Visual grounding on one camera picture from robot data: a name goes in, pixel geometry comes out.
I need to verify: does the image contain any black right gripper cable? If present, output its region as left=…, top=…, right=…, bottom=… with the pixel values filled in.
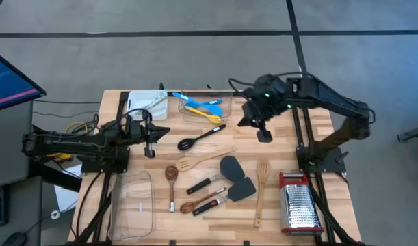
left=228, top=71, right=312, bottom=103

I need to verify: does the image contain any white paper sheet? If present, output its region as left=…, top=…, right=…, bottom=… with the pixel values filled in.
left=53, top=163, right=83, bottom=213

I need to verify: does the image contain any yellow silicone spoon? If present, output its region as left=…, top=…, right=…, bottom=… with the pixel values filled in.
left=183, top=105, right=222, bottom=124

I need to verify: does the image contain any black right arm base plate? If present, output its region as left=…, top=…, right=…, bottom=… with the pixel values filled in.
left=296, top=146, right=347, bottom=174

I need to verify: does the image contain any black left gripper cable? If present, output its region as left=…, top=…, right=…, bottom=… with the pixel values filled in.
left=125, top=107, right=153, bottom=122

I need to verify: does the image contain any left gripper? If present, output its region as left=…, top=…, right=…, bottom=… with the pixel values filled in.
left=129, top=117, right=171, bottom=144

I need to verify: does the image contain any black square turner red trim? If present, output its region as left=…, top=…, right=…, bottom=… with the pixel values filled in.
left=191, top=176, right=257, bottom=217

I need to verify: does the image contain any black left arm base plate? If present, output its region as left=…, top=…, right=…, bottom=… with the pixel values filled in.
left=80, top=146, right=131, bottom=174

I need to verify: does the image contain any black computer mouse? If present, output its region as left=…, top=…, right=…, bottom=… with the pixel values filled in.
left=1, top=232, right=27, bottom=246

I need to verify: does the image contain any white plastic bin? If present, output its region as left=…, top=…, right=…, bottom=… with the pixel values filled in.
left=125, top=89, right=169, bottom=121

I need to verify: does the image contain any dark wooden spoon silver tip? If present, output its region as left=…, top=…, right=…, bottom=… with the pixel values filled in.
left=164, top=165, right=179, bottom=213

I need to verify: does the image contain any reddish wooden spoon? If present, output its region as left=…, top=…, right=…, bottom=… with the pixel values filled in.
left=179, top=187, right=228, bottom=215

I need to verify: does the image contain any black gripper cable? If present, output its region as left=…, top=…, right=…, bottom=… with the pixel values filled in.
left=228, top=71, right=312, bottom=103
left=125, top=107, right=153, bottom=122

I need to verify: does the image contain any yellow cable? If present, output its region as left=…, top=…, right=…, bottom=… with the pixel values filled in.
left=46, top=121, right=90, bottom=162

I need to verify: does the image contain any computer monitor blue screen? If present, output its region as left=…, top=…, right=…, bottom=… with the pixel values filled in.
left=0, top=46, right=47, bottom=114

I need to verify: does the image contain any clear plastic bin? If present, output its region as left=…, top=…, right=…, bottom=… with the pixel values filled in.
left=107, top=169, right=157, bottom=242
left=179, top=89, right=233, bottom=124

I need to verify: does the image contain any knife pale green handle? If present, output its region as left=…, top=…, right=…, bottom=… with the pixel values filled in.
left=143, top=95, right=169, bottom=112

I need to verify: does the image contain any red steel box grater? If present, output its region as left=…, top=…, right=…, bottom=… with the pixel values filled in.
left=278, top=172, right=325, bottom=236

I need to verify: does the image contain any long blue silicone spatula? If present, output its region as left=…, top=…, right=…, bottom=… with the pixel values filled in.
left=171, top=91, right=225, bottom=117

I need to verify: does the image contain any black aluminium table frame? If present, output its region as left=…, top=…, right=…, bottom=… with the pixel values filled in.
left=68, top=89, right=367, bottom=246

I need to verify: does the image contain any thin black floor cable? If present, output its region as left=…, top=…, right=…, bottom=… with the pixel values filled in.
left=32, top=109, right=100, bottom=119

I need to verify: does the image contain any black slotted spoon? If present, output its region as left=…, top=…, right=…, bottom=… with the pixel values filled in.
left=177, top=124, right=227, bottom=152

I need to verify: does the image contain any bamboo fork spatula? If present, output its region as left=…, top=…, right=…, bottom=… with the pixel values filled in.
left=254, top=159, right=272, bottom=229

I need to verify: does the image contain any black round-head turner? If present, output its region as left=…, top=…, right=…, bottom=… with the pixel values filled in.
left=185, top=155, right=246, bottom=195

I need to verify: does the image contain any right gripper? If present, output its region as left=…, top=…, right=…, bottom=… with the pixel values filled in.
left=238, top=74, right=292, bottom=128

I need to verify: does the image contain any light wooden slotted spatula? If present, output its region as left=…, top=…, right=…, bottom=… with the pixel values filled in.
left=174, top=146, right=237, bottom=172

